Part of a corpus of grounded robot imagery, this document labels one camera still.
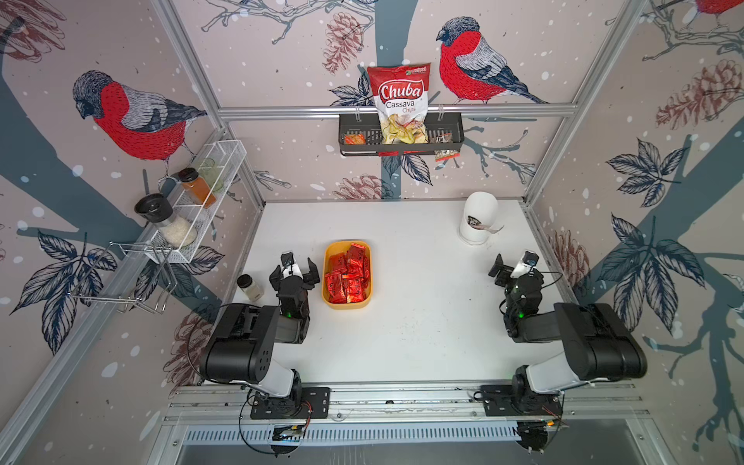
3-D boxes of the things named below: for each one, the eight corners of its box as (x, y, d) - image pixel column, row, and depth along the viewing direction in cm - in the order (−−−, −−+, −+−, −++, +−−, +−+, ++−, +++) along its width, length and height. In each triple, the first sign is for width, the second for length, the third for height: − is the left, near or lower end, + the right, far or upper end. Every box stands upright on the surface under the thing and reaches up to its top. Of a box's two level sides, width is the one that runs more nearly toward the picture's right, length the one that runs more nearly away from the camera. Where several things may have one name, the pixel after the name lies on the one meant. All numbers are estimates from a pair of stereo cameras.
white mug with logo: (457, 241, 109) (466, 213, 97) (460, 217, 117) (469, 188, 105) (486, 247, 107) (499, 220, 95) (487, 222, 115) (499, 194, 103)
